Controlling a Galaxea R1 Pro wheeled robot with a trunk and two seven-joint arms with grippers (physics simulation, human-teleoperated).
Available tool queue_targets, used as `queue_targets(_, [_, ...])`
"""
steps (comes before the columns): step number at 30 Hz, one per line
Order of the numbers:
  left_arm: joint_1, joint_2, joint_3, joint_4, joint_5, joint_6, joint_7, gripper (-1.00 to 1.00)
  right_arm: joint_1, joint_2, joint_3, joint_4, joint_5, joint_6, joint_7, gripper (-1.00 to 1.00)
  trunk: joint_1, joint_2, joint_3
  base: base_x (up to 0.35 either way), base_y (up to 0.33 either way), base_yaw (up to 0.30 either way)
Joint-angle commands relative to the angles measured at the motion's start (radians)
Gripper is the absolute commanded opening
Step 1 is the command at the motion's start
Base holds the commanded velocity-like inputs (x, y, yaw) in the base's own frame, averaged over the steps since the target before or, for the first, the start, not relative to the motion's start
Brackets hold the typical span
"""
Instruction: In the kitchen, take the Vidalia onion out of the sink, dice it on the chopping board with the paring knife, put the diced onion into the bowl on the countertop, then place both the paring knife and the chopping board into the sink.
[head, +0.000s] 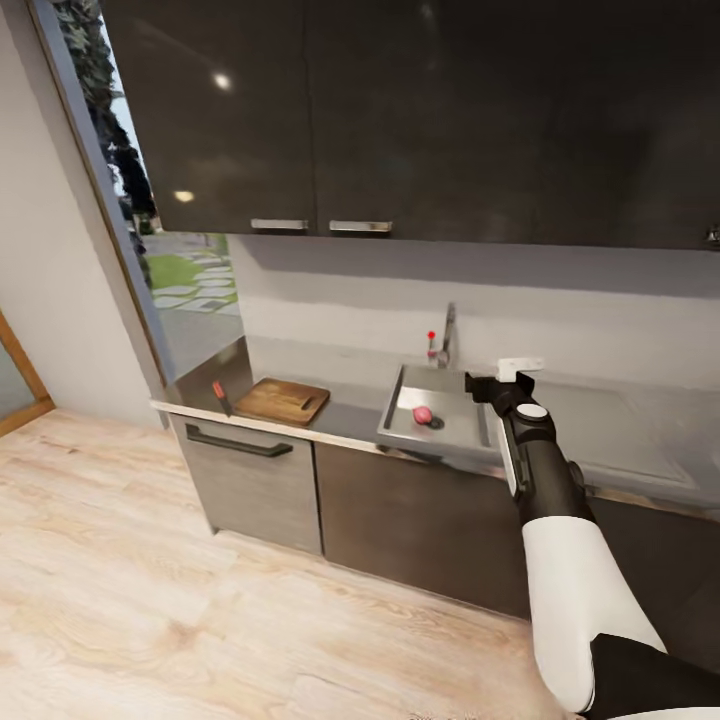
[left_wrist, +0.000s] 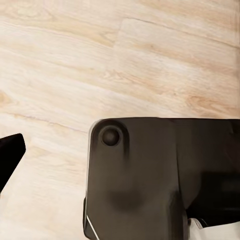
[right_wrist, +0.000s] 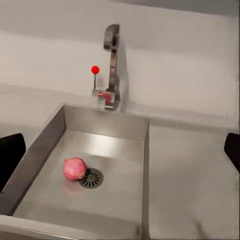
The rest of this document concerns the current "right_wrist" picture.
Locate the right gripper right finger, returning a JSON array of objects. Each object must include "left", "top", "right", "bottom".
[{"left": 224, "top": 133, "right": 240, "bottom": 173}]

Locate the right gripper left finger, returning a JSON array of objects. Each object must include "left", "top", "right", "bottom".
[{"left": 0, "top": 133, "right": 26, "bottom": 193}]

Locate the vidalia onion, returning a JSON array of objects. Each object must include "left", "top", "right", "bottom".
[{"left": 62, "top": 157, "right": 87, "bottom": 181}]

